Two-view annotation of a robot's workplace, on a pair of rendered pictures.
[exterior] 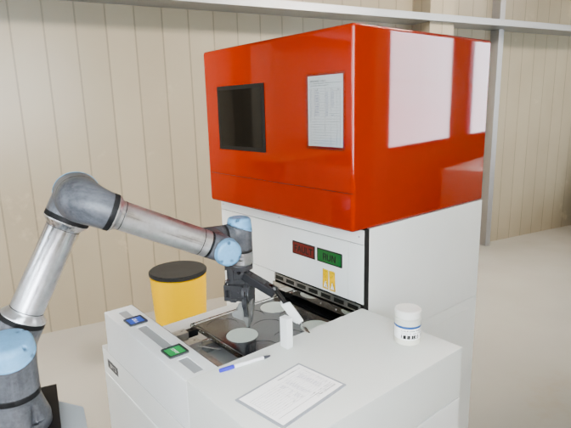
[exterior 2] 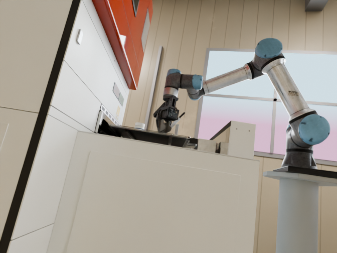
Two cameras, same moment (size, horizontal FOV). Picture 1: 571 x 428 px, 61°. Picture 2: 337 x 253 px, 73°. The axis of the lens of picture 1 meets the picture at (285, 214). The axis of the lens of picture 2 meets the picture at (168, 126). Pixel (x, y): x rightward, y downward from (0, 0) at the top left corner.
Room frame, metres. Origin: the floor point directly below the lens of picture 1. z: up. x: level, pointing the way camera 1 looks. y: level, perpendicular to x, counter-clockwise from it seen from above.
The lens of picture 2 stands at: (2.30, 0.89, 0.71)
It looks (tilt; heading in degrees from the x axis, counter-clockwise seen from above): 13 degrees up; 221
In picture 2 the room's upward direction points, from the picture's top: 9 degrees clockwise
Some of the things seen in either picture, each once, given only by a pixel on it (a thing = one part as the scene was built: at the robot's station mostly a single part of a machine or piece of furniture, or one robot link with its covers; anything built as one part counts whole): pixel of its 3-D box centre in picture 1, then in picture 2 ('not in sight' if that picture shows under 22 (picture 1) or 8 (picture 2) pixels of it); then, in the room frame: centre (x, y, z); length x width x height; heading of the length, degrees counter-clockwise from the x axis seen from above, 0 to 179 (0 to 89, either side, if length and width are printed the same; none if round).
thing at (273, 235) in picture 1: (283, 262); (104, 96); (1.76, 0.01, 1.02); 0.81 x 0.03 x 0.40; 39
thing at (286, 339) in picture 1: (291, 321); (174, 126); (1.21, -0.01, 1.03); 0.06 x 0.04 x 0.13; 129
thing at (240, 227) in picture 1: (239, 233); (173, 80); (1.47, 0.15, 1.21); 0.09 x 0.08 x 0.11; 117
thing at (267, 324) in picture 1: (268, 326); (151, 138); (1.47, 0.06, 0.90); 0.34 x 0.34 x 0.01; 39
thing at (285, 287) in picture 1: (313, 307); (110, 131); (1.62, -0.09, 0.89); 0.44 x 0.02 x 0.10; 39
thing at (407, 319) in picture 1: (407, 323); (139, 129); (1.22, -0.32, 1.01); 0.07 x 0.07 x 0.10
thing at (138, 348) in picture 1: (155, 358); (223, 149); (1.29, 0.39, 0.89); 0.55 x 0.09 x 0.14; 39
